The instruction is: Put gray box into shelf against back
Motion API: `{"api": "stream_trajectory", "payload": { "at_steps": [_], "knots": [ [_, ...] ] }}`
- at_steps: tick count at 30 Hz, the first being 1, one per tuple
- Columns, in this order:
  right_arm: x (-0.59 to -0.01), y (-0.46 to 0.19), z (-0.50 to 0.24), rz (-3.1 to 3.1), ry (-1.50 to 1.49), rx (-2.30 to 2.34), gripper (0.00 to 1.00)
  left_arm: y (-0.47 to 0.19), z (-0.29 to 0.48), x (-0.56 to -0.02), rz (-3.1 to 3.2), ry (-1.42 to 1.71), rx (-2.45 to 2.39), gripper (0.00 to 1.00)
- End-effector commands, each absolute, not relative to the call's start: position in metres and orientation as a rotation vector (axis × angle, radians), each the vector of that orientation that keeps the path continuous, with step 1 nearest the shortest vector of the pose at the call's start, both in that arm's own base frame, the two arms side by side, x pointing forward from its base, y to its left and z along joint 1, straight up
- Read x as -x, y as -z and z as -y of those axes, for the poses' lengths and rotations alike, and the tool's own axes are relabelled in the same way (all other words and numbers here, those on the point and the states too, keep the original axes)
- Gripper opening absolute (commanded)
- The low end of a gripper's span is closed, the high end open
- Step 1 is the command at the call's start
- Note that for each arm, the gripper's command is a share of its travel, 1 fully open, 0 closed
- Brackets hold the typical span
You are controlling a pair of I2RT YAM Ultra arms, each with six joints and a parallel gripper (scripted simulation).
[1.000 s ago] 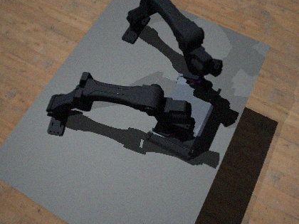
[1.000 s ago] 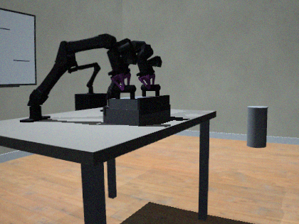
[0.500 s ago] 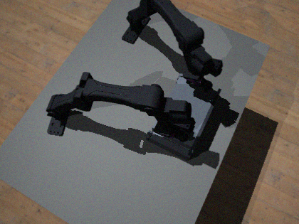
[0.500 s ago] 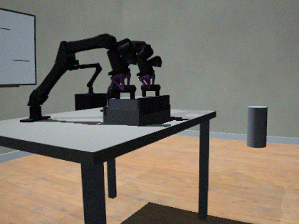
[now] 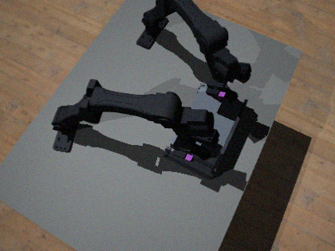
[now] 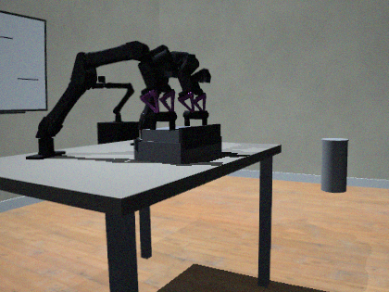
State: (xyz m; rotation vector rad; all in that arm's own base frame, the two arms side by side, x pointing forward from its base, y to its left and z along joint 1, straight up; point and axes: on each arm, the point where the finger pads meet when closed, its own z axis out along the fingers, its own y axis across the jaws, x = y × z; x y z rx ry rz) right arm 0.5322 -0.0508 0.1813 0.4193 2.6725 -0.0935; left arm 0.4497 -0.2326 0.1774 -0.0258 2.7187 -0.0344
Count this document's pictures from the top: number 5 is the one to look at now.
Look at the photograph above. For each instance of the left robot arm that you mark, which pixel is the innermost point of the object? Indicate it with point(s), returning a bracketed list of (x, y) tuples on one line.
[(209, 34)]

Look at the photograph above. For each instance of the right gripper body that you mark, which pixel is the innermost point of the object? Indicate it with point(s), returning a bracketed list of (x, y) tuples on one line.
[(178, 145)]

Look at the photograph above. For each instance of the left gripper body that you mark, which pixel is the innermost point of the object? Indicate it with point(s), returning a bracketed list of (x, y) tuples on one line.
[(212, 82)]

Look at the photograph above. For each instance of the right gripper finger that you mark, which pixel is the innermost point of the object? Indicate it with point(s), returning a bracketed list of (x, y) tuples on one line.
[(189, 157)]

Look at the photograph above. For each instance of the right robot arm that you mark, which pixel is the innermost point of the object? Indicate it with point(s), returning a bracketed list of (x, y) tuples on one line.
[(161, 108)]

